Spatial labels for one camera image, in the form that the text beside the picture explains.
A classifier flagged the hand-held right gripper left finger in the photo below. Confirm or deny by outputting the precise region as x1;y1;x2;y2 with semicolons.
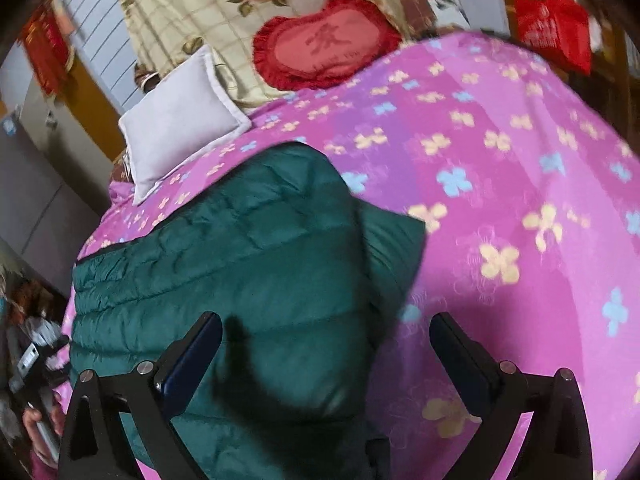
59;311;223;480

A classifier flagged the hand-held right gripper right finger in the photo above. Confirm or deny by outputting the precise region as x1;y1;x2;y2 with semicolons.
429;311;593;480

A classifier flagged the dark green puffer jacket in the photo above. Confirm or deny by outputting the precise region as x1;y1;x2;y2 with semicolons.
70;142;428;480

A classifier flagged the person's left hand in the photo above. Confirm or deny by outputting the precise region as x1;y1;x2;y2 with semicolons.
22;402;58;466

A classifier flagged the grey cabinet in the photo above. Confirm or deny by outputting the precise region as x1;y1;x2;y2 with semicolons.
0;75;101;291

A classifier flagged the pink floral bedsheet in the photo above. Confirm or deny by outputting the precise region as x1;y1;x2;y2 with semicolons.
60;30;640;480

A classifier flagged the white pillow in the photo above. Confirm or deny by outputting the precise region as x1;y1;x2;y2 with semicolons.
118;44;252;206

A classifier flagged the red heart-shaped cushion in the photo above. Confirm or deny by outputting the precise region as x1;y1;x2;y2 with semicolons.
252;0;403;92

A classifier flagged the red shopping bag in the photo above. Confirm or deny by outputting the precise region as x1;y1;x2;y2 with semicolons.
514;0;593;73

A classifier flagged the yellow rose-print quilt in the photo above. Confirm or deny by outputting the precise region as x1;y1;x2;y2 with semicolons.
117;0;406;113

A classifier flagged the red wall hanging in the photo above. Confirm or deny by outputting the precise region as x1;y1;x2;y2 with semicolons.
20;2;76;96

